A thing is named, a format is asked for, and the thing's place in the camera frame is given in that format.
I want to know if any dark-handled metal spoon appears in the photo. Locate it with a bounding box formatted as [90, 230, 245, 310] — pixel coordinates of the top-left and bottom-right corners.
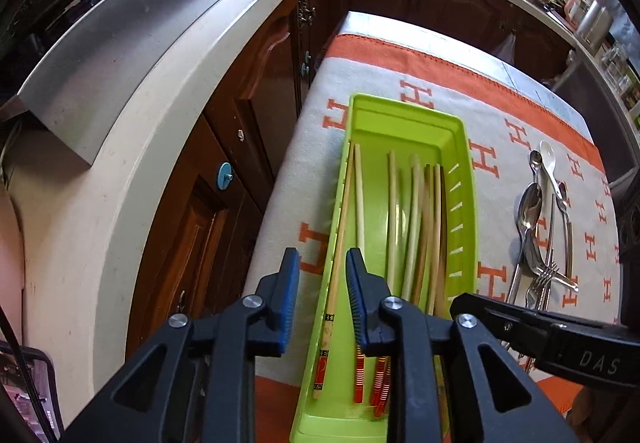
[555, 182, 575, 276]

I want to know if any stainless steel stove guard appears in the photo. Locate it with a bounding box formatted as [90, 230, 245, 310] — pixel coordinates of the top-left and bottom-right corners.
[0, 0, 251, 166]

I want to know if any glass pitcher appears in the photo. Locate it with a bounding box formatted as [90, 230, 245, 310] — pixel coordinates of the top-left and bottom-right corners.
[600, 43, 631, 89]

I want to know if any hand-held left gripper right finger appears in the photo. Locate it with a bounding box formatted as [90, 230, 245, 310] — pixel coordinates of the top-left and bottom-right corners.
[345, 247, 581, 443]

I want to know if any steel kettle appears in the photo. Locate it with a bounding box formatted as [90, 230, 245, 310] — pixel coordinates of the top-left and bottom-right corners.
[575, 0, 613, 49]

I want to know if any pile of wooden chopsticks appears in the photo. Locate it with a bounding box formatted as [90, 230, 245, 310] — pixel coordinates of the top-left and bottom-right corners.
[352, 143, 451, 419]

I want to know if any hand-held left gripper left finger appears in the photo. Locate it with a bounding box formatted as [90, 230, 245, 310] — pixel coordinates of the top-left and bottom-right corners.
[60, 247, 301, 443]

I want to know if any green plastic tray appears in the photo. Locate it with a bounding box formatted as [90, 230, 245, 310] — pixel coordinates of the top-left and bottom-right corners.
[290, 93, 480, 443]

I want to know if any small metal spoon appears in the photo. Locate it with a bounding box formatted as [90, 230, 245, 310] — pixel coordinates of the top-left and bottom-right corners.
[528, 150, 544, 186]

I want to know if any pale bamboo chopstick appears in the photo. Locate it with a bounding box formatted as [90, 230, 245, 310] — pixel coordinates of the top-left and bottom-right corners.
[312, 142, 357, 399]

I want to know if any metal fork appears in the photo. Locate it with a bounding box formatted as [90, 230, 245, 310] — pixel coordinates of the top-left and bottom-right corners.
[525, 260, 558, 311]

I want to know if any orange patterned blanket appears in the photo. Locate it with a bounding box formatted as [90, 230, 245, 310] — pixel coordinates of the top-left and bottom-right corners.
[245, 32, 623, 443]

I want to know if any stainless steel cabinet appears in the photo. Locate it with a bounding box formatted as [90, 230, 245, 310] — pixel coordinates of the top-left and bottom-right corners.
[550, 56, 640, 184]

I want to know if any hanging plastic bag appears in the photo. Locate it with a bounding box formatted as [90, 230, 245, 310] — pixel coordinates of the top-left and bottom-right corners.
[495, 33, 516, 69]

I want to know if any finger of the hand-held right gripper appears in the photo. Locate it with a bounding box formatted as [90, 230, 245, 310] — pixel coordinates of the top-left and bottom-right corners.
[450, 293, 556, 359]

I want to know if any smartphone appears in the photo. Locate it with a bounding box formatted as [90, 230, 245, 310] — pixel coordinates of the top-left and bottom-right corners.
[0, 345, 63, 443]

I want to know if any white ceramic spoon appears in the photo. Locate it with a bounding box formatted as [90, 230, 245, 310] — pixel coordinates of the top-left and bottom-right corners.
[539, 140, 563, 200]

